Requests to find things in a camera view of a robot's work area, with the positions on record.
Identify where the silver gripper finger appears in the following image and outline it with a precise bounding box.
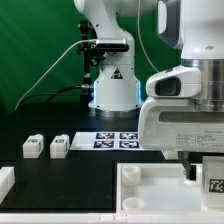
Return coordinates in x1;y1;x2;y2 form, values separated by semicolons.
178;151;197;181

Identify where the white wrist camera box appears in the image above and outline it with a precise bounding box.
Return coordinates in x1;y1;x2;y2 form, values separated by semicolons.
146;65;202;98

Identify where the silver camera on stand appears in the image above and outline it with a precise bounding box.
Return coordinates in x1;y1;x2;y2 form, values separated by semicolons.
96;38;129;52

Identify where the white sheet with markers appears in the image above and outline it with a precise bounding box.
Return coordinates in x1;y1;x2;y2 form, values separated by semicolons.
71;132;142;151

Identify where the white square table top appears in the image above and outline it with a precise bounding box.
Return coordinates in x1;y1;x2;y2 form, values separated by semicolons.
114;161;224;223

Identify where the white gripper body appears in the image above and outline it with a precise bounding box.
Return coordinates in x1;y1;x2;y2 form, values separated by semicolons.
138;97;224;153

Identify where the white left obstacle block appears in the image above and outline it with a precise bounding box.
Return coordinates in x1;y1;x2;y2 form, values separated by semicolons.
0;167;15;204

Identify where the black base cable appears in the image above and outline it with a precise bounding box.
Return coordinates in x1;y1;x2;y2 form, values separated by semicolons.
19;84;95;108

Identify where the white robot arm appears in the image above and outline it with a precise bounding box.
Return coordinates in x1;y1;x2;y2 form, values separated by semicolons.
73;0;224;180

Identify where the black camera stand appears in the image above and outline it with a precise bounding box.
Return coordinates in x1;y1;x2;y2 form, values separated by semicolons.
77;20;97;104

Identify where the grey camera cable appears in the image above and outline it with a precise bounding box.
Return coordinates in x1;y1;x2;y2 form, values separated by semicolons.
14;39;98;111

